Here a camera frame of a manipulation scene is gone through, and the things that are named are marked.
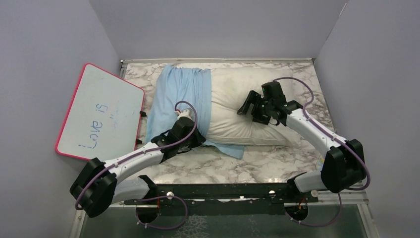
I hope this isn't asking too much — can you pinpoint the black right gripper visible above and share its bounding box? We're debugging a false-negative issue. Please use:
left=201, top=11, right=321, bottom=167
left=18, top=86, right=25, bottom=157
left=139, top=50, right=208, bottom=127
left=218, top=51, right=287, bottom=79
left=239, top=90, right=274, bottom=125

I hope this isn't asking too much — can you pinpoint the white pillow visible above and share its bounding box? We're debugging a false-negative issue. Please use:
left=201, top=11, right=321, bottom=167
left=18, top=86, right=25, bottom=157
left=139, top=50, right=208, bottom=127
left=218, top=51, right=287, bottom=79
left=206, top=67, right=302, bottom=147

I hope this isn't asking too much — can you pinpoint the light blue pillowcase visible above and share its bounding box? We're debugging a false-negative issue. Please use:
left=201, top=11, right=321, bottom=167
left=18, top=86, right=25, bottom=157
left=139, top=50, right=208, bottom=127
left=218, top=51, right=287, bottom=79
left=146, top=64, right=245, bottom=159

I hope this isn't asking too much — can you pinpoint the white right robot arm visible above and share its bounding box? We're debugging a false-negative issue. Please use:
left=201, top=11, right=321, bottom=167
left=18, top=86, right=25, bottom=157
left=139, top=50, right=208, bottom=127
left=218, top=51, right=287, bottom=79
left=237, top=79, right=370, bottom=202

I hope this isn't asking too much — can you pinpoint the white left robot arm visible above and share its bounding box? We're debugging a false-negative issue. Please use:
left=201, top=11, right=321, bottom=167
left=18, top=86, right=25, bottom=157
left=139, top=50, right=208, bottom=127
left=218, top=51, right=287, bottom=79
left=69, top=117, right=206, bottom=218

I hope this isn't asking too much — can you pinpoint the pink framed whiteboard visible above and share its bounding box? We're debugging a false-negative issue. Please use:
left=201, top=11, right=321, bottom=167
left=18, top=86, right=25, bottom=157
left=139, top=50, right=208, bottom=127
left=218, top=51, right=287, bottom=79
left=55, top=63, right=145, bottom=160

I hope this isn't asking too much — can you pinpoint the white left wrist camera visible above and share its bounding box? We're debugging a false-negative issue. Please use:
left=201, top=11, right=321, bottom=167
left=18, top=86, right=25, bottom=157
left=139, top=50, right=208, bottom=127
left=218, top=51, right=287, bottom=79
left=176, top=108, right=194, bottom=120

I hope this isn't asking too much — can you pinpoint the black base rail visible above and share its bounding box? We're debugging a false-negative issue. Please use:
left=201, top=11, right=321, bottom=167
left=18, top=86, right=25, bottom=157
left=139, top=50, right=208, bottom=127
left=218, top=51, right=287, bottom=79
left=124, top=183, right=318, bottom=216

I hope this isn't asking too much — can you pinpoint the aluminium table edge frame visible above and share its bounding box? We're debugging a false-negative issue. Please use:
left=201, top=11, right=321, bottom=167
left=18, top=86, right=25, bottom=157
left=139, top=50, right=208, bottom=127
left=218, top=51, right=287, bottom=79
left=120, top=58, right=315, bottom=67

